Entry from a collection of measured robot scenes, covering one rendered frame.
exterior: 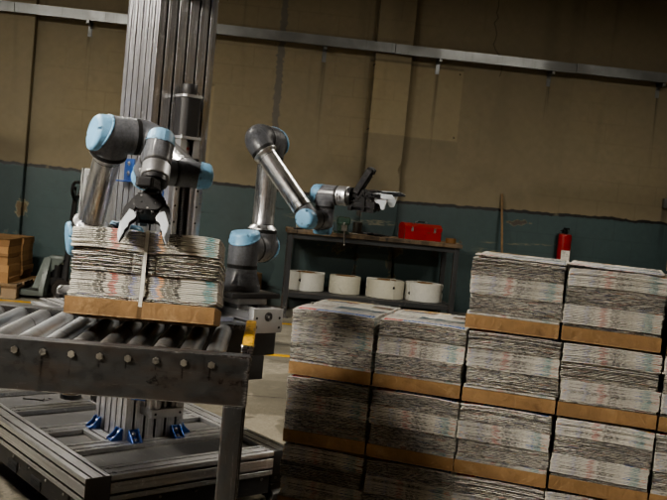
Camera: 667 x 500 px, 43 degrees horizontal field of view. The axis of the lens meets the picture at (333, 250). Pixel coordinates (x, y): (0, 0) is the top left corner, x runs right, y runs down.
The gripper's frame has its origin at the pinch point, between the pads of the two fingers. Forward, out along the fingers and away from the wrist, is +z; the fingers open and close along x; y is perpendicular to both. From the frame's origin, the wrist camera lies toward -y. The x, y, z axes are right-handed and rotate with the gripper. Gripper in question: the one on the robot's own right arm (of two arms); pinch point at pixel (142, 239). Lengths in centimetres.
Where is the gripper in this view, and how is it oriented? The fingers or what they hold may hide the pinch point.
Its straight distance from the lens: 215.3
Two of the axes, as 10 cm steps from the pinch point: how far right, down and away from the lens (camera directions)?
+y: -0.9, 5.2, 8.5
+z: -0.3, 8.5, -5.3
